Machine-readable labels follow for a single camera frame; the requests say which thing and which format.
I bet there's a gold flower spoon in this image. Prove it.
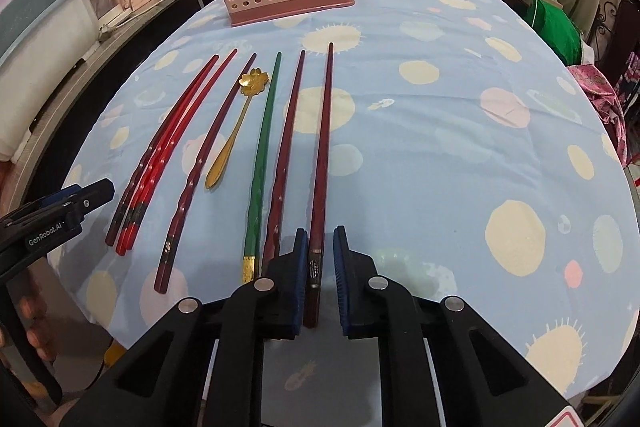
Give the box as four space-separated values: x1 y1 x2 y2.
205 67 271 190

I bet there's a pink floral cloth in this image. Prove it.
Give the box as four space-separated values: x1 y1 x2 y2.
567 62 631 168

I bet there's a bright red chopstick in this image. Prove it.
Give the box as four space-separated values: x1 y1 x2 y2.
105 53 221 248
115 49 238 257

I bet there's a green bag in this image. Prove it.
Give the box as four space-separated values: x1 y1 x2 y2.
525 0 583 62

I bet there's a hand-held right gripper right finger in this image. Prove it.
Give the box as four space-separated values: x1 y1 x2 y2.
333 225 576 427

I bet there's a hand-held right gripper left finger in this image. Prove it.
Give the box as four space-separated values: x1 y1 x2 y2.
60 228 309 427

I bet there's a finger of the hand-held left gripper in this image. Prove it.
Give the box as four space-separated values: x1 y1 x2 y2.
0 178 116 265

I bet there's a green chopstick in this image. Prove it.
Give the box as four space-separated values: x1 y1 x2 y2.
241 52 282 286

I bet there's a person's left hand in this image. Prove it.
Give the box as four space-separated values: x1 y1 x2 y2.
17 294 58 360

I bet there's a dark red chopstick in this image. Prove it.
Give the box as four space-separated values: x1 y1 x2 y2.
262 50 307 270
153 53 258 294
302 42 335 329

